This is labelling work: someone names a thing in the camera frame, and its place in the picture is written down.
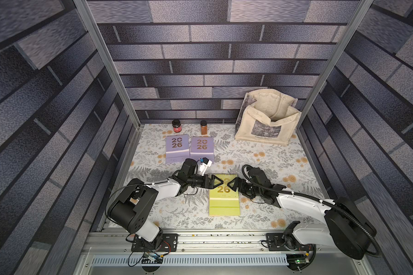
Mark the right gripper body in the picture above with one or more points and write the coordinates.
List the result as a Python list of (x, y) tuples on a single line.
[(243, 186)]

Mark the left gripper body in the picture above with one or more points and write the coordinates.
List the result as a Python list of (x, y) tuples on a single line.
[(197, 180)]

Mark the green 2026 desk calendar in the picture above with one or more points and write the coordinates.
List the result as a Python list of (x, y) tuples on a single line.
[(223, 201)]

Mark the purple calendar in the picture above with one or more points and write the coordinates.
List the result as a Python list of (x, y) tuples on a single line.
[(202, 147), (177, 148)]

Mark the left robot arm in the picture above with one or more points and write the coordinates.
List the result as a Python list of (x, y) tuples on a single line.
[(134, 202)]

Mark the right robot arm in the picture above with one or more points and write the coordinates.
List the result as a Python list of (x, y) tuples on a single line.
[(341, 223)]

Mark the red-labelled dark jar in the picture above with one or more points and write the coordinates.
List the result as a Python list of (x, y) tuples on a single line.
[(177, 127)]

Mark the amber spice jar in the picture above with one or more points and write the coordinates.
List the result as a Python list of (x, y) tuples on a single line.
[(204, 127)]

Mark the beige canvas tote bag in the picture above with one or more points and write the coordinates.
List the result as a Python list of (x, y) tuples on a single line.
[(267, 116)]

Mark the right circuit board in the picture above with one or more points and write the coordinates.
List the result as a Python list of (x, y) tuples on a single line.
[(297, 262)]

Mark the circuit board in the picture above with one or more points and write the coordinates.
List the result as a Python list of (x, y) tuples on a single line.
[(152, 258), (297, 262)]

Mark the left circuit board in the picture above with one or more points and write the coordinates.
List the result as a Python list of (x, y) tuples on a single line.
[(152, 258)]

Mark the perforated metal grille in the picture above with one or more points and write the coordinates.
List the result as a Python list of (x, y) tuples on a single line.
[(196, 260)]

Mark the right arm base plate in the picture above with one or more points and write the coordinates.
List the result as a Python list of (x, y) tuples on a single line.
[(277, 242)]

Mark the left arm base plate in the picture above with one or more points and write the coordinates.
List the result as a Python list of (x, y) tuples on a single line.
[(166, 243)]

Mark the left aluminium frame post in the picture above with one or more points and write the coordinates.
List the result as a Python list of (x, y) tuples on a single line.
[(94, 32)]

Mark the aluminium frame post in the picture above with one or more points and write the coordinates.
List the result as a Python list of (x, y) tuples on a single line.
[(94, 32), (344, 40)]

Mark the aluminium mounting rail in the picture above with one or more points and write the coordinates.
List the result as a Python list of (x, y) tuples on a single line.
[(190, 241)]

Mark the right aluminium frame post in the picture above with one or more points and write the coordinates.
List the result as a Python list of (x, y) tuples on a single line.
[(344, 40)]

